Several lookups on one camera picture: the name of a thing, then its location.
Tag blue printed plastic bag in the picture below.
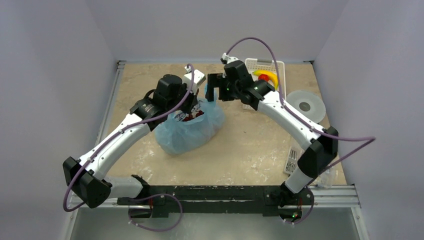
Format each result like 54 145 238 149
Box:
153 90 225 155

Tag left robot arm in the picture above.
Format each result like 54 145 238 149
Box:
62 70 206 209

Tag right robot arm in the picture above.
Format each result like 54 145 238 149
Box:
205 60 338 204

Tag red fake pear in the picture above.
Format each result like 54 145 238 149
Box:
257 74 270 82

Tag yellow fake banana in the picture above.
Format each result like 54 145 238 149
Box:
252 69 279 90

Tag dark red fake grapes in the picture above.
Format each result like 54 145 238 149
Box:
181 110 204 122

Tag clear plastic bag of parts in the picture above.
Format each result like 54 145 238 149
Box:
314 167 338 189

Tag white plastic basket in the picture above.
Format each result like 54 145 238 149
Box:
244 58 287 99

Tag round white scale disc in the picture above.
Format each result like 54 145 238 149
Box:
286 90 326 124

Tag barcode label card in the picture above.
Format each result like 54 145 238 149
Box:
283 146 303 175

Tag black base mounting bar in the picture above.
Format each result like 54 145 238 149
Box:
117 185 314 219

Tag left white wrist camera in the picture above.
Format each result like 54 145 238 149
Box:
181 68 206 94

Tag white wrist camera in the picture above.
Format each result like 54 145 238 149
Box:
181 68 206 94
220 52 239 65

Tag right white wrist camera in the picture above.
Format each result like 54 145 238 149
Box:
220 52 239 65

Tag aluminium frame rail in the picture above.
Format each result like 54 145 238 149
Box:
60 60 129 240

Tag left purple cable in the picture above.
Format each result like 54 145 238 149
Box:
62 63 196 213

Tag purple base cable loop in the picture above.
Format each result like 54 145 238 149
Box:
128 191 185 233

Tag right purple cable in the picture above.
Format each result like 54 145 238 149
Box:
225 37 376 176

